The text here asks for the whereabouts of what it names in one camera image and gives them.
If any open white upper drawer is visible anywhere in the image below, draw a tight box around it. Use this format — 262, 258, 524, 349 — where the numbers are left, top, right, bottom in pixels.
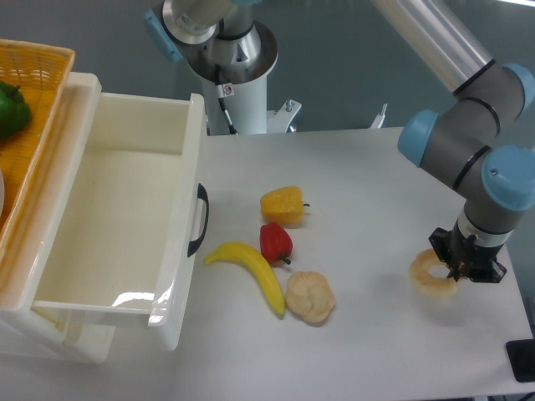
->
31, 92, 210, 352

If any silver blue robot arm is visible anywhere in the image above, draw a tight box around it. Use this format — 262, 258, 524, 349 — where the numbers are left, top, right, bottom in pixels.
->
145, 1, 534, 283

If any black drawer handle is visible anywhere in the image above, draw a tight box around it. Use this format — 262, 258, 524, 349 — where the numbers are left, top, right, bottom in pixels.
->
187, 183, 210, 257

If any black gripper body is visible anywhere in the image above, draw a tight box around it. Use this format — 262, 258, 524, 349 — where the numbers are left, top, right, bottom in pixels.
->
429, 227, 507, 283

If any yellow toy banana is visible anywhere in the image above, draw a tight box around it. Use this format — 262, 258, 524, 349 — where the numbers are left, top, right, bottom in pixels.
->
203, 241, 286, 319

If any orange plastic basket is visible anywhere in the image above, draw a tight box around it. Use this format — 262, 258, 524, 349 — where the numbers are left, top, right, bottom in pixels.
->
1, 38, 75, 255

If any white drawer cabinet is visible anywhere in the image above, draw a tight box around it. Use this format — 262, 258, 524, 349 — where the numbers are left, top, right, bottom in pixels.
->
0, 72, 117, 363

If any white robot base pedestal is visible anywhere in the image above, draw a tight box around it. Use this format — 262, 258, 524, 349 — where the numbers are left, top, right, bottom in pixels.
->
188, 21, 302, 136

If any red toy bell pepper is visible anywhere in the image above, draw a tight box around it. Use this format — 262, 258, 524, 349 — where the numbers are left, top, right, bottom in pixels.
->
259, 222, 293, 265

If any yellow toy bell pepper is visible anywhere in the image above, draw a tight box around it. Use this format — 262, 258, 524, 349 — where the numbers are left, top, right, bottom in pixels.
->
260, 185, 305, 225

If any black cable on pedestal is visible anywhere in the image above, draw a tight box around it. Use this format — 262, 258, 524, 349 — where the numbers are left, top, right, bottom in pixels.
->
213, 64, 240, 136

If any black device at table edge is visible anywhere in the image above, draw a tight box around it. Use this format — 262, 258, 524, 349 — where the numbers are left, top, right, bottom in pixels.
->
506, 338, 535, 383

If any beige ring donut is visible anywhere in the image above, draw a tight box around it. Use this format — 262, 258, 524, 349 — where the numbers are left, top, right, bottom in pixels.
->
409, 249, 457, 298

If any green toy bell pepper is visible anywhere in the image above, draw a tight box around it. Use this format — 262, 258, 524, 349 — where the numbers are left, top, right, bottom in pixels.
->
0, 81, 32, 140

